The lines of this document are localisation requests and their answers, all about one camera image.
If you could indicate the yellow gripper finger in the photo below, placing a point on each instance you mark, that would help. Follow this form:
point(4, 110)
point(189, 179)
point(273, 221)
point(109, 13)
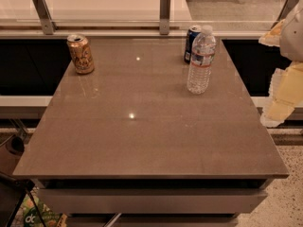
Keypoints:
point(271, 38)
point(285, 93)

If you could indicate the clear plastic water bottle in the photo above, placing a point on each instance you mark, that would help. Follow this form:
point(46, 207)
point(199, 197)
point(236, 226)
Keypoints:
point(202, 55)

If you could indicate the blue soda can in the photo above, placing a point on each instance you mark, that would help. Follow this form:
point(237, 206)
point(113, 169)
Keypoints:
point(192, 32)

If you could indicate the orange soda can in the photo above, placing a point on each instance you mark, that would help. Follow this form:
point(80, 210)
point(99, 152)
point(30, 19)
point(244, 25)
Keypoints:
point(80, 53)

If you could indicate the glass railing panel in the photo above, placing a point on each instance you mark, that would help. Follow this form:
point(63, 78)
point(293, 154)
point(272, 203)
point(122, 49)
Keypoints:
point(144, 10)

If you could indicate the grey table drawer front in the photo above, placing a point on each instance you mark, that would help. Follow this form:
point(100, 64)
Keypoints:
point(152, 201)

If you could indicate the green snack bag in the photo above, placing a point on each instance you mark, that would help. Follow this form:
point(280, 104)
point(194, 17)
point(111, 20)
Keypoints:
point(37, 214)

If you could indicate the right metal glass bracket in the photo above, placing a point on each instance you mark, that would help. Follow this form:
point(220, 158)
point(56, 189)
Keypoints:
point(287, 7)

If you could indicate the metal glass bracket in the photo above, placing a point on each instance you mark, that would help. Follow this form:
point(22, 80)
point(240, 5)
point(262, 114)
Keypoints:
point(164, 16)
point(287, 7)
point(48, 27)

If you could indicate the middle metal glass bracket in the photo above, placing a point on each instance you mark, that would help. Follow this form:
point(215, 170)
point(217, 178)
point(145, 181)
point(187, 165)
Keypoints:
point(164, 16)

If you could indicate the left metal glass bracket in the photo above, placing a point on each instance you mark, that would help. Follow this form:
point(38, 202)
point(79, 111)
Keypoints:
point(48, 27)

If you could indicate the black chair frame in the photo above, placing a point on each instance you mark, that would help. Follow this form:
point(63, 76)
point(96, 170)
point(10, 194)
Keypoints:
point(12, 194)

